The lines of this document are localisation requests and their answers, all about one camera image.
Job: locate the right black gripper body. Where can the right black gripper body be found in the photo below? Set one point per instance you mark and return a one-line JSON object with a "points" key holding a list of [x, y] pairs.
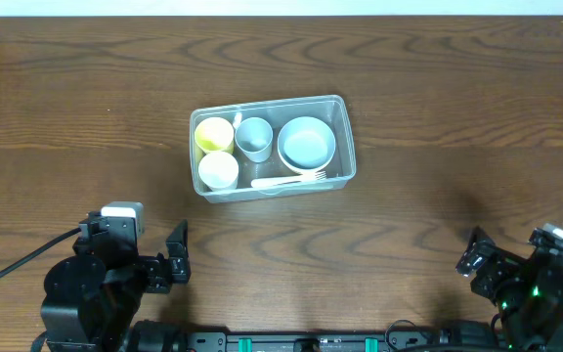
{"points": [[509, 267]]}

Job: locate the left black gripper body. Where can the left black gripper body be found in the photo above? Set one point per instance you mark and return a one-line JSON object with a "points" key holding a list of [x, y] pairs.
{"points": [[156, 275]]}

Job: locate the white plastic cup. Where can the white plastic cup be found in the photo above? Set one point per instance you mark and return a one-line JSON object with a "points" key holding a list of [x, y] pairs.
{"points": [[219, 171]]}

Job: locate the green plastic spoon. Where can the green plastic spoon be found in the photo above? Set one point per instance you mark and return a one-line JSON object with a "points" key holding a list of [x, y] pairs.
{"points": [[295, 189]]}

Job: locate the yellow plastic cup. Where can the yellow plastic cup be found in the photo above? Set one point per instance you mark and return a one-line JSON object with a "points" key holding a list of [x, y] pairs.
{"points": [[214, 134]]}

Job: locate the grey plastic cup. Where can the grey plastic cup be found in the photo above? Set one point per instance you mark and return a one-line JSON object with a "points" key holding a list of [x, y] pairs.
{"points": [[254, 137]]}

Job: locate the pink plastic fork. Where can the pink plastic fork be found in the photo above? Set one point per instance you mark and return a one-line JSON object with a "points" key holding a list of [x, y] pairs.
{"points": [[273, 181]]}

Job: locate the white plastic bowl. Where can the white plastic bowl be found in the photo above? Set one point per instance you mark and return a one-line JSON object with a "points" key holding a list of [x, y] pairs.
{"points": [[305, 161]]}

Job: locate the grey plastic bowl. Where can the grey plastic bowl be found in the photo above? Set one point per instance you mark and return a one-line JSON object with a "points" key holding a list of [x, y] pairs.
{"points": [[306, 132]]}

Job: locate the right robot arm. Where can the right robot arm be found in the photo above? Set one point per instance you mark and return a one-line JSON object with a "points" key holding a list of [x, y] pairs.
{"points": [[527, 291]]}

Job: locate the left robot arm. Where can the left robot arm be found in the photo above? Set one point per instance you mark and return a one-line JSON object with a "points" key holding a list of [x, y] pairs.
{"points": [[93, 296]]}

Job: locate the clear plastic container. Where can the clear plastic container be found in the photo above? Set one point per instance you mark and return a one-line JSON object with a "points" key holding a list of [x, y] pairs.
{"points": [[330, 109]]}

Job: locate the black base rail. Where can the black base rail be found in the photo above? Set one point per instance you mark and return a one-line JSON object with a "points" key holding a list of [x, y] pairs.
{"points": [[400, 336]]}

